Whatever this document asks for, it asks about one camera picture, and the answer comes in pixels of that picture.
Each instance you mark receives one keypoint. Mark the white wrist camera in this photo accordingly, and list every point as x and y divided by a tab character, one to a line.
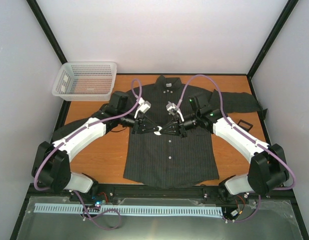
143	107
175	112

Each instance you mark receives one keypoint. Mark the black frame post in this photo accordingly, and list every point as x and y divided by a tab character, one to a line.
276	29
42	21

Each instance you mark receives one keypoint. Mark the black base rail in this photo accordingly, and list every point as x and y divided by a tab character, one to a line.
115	193

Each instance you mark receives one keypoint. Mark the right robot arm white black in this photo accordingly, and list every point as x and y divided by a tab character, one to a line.
267	164

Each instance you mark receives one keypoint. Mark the black right frame post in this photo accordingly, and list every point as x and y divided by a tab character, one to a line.
276	29

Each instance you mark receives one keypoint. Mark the black left frame post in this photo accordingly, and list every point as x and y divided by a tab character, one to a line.
42	21

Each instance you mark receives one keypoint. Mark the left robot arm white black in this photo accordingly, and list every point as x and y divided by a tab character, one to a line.
51	169

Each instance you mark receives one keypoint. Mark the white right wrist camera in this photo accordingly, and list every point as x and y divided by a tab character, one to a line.
175	112

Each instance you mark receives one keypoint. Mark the small black square holder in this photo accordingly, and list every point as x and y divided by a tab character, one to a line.
245	125

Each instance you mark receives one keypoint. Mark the white perforated plastic basket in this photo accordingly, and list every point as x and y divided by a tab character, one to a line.
85	81

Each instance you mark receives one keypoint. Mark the blue white brooch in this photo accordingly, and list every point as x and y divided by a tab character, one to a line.
158	132

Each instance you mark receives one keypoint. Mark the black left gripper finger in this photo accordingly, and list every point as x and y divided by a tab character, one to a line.
148	124
146	129

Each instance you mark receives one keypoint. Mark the dark grey pinstriped shirt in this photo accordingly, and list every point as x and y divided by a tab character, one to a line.
165	161

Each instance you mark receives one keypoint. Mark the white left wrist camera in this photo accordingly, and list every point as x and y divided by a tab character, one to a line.
143	107

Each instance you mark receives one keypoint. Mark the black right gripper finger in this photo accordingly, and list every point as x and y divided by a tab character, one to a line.
174	123
170	131

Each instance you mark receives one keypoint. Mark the light blue slotted cable duct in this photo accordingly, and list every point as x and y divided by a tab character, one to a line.
131	210

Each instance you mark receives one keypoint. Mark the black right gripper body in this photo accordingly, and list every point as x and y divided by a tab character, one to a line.
181	127

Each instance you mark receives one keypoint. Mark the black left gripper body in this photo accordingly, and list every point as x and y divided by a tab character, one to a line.
138	122

